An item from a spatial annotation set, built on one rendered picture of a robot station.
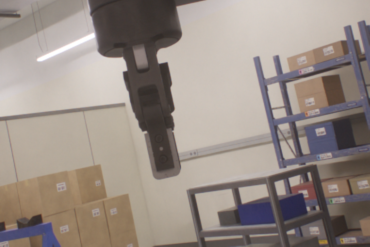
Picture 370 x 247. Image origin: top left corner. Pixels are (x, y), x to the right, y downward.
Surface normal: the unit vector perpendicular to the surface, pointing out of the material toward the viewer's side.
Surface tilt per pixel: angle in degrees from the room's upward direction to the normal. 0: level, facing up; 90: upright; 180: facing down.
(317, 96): 90
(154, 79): 83
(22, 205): 90
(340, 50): 90
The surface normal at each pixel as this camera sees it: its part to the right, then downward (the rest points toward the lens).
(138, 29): 0.07, -0.10
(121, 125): 0.71, -0.22
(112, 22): -0.48, 0.04
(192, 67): -0.66, 0.08
